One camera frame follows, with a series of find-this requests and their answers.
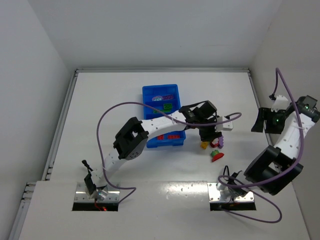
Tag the purple round lego piece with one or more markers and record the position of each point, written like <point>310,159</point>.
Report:
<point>157,98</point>

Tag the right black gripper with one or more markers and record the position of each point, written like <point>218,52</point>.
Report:
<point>264,119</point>

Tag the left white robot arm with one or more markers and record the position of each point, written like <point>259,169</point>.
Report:
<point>132,138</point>

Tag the yellow lego brick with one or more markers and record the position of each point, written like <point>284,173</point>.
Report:
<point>204,144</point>

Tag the purple square lego brick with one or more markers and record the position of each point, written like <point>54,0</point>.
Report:
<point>168,97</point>

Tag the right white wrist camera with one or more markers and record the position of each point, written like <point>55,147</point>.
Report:
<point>280,102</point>

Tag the green sloped lego brick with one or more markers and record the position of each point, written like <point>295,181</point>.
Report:
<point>167,106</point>

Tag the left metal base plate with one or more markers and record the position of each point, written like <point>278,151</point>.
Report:
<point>106,194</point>

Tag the green small lego brick right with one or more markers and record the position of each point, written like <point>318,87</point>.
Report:
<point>214,153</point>

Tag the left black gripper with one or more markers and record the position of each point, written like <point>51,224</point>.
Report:
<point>208,135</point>

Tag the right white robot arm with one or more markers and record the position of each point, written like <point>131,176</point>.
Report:
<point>274,168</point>

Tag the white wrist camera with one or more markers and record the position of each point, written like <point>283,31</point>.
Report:
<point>227,126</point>
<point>280,102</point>

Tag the red white flower lego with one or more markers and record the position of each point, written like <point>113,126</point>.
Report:
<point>214,143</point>

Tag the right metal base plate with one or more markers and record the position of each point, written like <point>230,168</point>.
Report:
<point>221,194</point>

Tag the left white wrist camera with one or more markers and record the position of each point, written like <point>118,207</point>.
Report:
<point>227,126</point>

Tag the red half round lego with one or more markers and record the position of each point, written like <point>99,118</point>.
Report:
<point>217,156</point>

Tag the small red lego brick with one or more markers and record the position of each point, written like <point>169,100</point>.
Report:
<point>160,137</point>

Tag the metal base plate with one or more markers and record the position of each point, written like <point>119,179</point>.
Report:
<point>221,194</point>
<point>106,194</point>

